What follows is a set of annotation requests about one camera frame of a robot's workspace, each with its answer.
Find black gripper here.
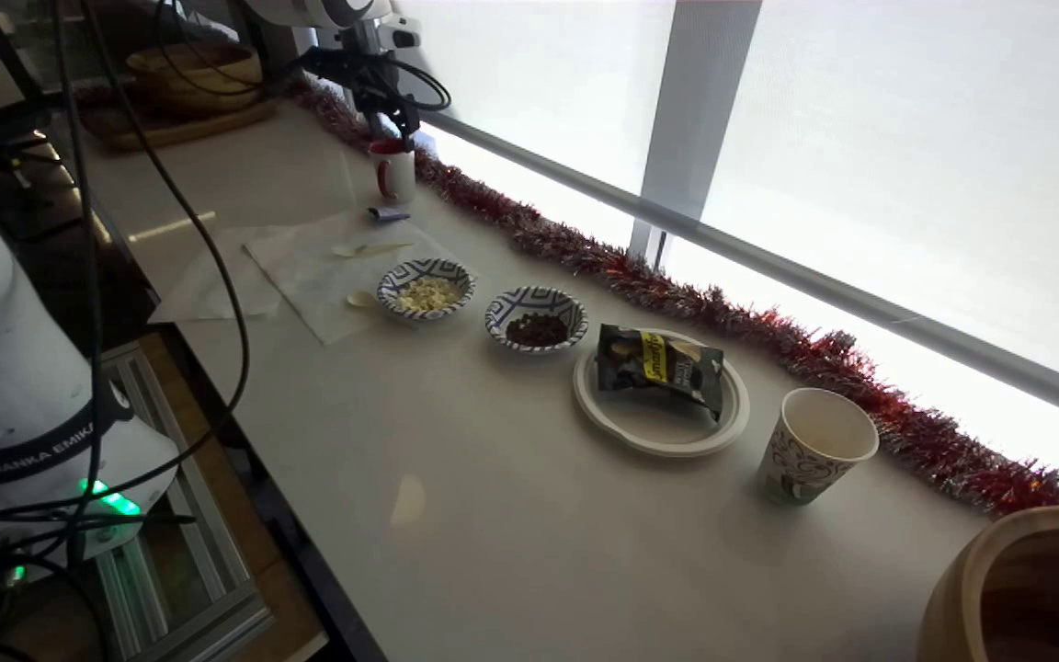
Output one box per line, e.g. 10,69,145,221
299,23,451,141

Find white mug red interior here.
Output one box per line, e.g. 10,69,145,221
367,141,417,207

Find blue patterned bowl coffee beans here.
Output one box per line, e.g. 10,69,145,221
484,288,589,356

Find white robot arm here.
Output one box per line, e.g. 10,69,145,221
0,237,178,557

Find blue patterned bowl yellow snack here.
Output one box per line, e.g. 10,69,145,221
380,258,476,325

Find small blue white sachet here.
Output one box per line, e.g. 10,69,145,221
367,207,411,223

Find white plastic spoon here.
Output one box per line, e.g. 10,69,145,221
328,244,407,260

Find white paper napkin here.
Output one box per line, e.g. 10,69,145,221
248,216,443,347

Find woven basket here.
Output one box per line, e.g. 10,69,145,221
125,42,265,117

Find coffee beans pile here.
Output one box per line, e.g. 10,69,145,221
507,315,568,347

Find wooden stick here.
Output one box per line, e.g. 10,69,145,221
125,211,219,245

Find dark yellow snack packet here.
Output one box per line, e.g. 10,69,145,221
595,325,726,421

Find white paper plate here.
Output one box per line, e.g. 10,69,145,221
573,326,752,459

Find patterned paper cup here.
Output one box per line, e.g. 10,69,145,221
759,387,880,509

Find red silver tinsel garland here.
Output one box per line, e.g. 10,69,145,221
292,80,1059,519

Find wooden round container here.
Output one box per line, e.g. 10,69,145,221
915,509,1059,662

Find metal window rail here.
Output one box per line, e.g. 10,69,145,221
431,113,1059,407

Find window frame post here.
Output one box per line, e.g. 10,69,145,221
641,0,766,216

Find black cable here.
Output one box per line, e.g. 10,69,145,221
47,0,254,519

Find aluminium frame stand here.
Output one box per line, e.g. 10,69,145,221
86,343,277,662

